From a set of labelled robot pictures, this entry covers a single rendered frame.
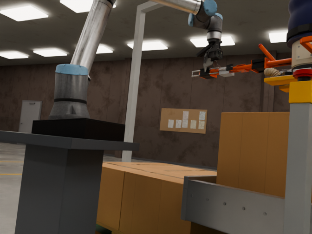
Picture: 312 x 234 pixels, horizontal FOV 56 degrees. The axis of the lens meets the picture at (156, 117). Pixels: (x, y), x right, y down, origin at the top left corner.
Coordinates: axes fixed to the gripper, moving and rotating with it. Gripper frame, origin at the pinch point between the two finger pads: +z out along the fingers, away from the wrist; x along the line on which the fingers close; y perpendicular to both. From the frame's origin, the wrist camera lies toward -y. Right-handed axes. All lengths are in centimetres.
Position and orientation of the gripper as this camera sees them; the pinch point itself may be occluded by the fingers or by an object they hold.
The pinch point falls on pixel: (208, 72)
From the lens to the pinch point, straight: 189.6
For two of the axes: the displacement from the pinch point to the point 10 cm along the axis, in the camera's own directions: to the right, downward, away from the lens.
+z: -0.9, 9.9, -0.8
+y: 7.0, 0.0, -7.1
